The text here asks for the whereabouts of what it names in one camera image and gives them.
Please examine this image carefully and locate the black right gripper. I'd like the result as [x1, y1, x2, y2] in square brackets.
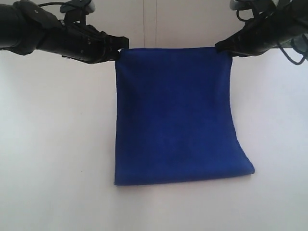
[215, 0, 308, 57]

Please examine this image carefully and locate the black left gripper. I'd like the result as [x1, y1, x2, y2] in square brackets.
[40, 23, 129, 64]

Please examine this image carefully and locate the blue towel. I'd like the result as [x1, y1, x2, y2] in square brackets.
[114, 47, 255, 186]

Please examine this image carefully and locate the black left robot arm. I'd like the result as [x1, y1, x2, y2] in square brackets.
[0, 0, 129, 64]

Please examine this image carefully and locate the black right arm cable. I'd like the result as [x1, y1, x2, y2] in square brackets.
[235, 0, 308, 65]

